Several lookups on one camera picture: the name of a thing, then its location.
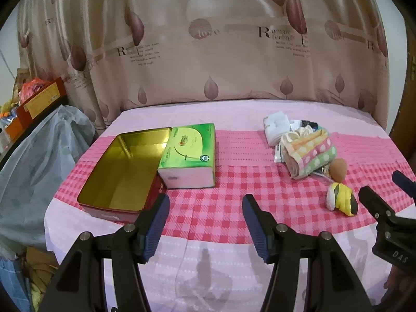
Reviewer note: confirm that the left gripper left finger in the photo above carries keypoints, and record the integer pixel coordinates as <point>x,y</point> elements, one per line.
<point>78,284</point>

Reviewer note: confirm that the blue black protein sachet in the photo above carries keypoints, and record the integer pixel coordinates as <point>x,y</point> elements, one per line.
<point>313,125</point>

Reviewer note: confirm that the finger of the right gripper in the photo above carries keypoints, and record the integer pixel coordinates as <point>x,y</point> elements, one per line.
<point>405,183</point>
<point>377,207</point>

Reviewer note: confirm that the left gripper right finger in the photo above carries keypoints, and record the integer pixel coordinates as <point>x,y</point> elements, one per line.
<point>332,283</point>

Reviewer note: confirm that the white socks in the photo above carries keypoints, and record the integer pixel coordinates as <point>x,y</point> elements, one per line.
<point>275,125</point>

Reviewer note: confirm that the red yellow cardboard box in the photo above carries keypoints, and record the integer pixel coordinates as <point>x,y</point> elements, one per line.
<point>35,105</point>

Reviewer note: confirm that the grey plastic furniture cover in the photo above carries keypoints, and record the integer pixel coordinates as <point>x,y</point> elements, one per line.
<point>34,172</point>

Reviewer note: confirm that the beige makeup sponge egg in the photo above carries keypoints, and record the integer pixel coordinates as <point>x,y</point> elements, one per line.
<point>338,170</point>

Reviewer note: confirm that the green tin lid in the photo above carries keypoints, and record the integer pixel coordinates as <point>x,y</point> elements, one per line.
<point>188,160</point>

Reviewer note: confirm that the yellow black plush toy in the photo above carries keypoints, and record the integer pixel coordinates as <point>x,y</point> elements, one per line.
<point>340,197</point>

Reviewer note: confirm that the clothes pile on floor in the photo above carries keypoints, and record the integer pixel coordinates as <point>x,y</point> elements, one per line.
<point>25,279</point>

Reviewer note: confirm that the cream fabric scrunchie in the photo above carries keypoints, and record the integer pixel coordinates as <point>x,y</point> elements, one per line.
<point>299,133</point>

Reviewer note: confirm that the gold metal tin box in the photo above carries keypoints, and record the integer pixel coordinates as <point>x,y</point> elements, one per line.
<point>125,180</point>

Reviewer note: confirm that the person right hand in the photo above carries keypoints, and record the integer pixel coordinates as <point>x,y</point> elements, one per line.
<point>404,282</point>

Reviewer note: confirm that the white sachet packet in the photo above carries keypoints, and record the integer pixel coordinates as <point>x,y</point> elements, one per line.
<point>278,155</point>

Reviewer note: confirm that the beige leaf-print curtain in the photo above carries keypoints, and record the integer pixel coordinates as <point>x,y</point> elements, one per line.
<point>113,55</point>

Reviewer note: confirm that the colourful dotted towel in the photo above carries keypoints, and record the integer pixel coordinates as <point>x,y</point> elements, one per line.
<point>307,154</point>

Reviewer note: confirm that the orange plastic bag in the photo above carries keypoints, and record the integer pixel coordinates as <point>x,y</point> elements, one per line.
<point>31,88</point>

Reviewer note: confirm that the pink checkered tablecloth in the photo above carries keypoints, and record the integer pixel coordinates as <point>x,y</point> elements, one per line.
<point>205,260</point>

